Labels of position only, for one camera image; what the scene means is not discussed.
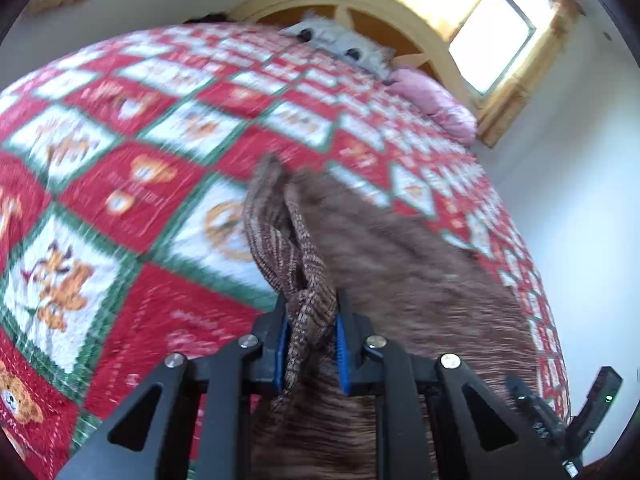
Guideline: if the brown knit sweater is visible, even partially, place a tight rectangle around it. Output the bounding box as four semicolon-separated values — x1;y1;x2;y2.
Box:
243;154;545;480

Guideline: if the window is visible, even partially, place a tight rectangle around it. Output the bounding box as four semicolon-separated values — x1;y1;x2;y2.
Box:
447;0;556;97

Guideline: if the pink pillow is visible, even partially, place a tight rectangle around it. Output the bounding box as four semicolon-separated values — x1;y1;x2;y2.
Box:
387;68;478;146

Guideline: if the grey patterned pillow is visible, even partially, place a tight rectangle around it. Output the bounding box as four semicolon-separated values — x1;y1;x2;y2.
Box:
280;10;396;81

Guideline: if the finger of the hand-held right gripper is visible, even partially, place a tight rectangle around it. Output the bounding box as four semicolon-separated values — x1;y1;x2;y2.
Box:
505;375;571;453

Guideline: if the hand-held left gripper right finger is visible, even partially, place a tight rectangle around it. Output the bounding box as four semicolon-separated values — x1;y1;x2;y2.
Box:
334;289;568;480

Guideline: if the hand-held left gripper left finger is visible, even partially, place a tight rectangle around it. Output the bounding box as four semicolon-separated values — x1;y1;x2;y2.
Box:
55;292;292;480

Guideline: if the red teddy bear printed blanket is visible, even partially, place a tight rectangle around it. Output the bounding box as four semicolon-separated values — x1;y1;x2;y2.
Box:
0;22;572;480

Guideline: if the dark cloth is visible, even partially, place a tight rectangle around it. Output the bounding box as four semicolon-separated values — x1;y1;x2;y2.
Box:
182;12;236;25

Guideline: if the cream wooden bed headboard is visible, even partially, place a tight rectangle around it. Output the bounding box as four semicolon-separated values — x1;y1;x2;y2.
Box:
231;0;473;111

